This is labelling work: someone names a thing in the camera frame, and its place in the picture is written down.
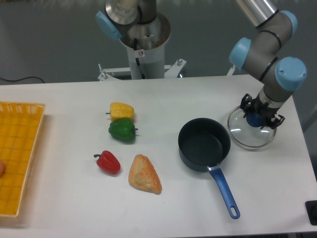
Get glass lid blue knob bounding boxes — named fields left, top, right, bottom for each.
left=227, top=106, right=276, bottom=149

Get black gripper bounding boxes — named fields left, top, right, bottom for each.
left=240, top=94, right=285, bottom=129

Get white metal base frame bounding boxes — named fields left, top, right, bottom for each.
left=97, top=59, right=237, bottom=81

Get dark saucepan blue handle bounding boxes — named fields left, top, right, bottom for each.
left=178, top=118, right=240, bottom=219

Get yellow toy bell pepper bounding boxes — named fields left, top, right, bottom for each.
left=106, top=102, right=135, bottom=121

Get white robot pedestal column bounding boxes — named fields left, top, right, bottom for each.
left=120, top=13, right=171, bottom=79

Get black cable on floor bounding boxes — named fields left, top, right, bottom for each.
left=0, top=76, right=47, bottom=83

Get toy puff pastry turnover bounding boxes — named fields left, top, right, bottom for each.
left=128, top=154, right=162, bottom=195

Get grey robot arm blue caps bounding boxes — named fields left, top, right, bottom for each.
left=95, top=0, right=307, bottom=129

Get green toy bell pepper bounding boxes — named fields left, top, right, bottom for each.
left=108, top=118, right=138, bottom=143

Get black object at table edge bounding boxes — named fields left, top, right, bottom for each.
left=305, top=200, right=317, bottom=226

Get yellow woven basket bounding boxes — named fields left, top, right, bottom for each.
left=0, top=101, right=46, bottom=217

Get red toy bell pepper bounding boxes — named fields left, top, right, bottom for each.
left=94, top=150, right=121, bottom=175

